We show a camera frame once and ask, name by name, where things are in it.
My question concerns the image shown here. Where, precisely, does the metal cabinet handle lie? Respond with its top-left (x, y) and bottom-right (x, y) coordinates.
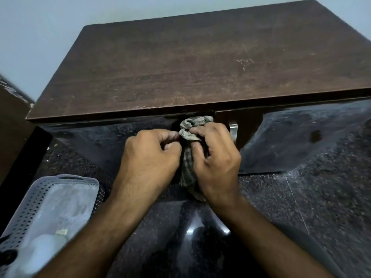
top-left (229, 121), bottom-right (239, 145)

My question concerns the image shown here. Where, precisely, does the white spray bottle black nozzle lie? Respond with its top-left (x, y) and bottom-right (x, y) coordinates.
top-left (0, 233), bottom-right (69, 278)

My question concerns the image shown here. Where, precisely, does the person's right forearm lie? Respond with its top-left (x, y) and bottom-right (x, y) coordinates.
top-left (214, 197), bottom-right (337, 278)

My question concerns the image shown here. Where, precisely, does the grey cleaning cloth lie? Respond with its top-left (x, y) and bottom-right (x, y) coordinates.
top-left (178, 115), bottom-right (214, 203)

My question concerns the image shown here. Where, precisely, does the person's left forearm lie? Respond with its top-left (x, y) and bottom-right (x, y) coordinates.
top-left (34, 189), bottom-right (151, 278)

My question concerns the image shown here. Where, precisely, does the person's left hand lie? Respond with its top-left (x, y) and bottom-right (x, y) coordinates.
top-left (111, 129), bottom-right (183, 206)

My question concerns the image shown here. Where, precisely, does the person's right hand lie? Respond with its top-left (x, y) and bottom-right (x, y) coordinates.
top-left (189, 123), bottom-right (243, 215)

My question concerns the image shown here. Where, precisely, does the brown wooden cabinet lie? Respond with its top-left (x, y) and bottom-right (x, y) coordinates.
top-left (25, 0), bottom-right (371, 176)

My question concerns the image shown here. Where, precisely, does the white perforated plastic basket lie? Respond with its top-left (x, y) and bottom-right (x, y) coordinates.
top-left (0, 174), bottom-right (106, 278)

